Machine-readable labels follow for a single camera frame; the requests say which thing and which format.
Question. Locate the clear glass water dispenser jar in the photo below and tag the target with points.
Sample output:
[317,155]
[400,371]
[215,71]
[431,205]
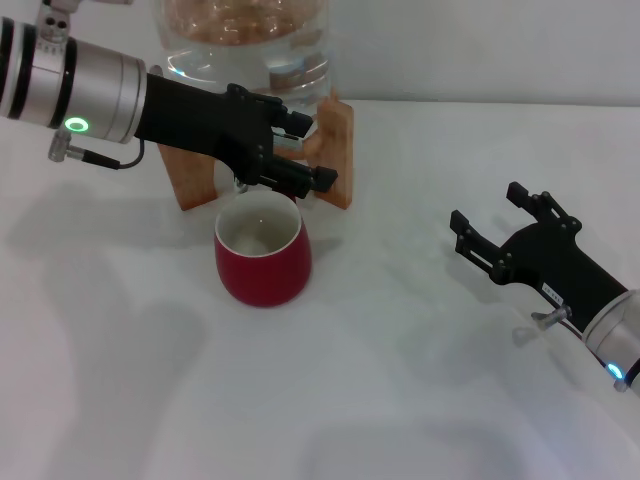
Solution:
[240,60]

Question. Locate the wooden dispenser stand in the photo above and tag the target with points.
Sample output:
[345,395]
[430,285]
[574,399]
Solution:
[340,150]

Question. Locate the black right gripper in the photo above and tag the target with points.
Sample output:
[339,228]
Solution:
[555,260]

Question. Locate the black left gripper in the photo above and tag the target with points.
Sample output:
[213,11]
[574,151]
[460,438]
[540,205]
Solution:
[200,125]

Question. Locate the red cup with white inside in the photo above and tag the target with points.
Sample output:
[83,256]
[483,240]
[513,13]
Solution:
[265,275]

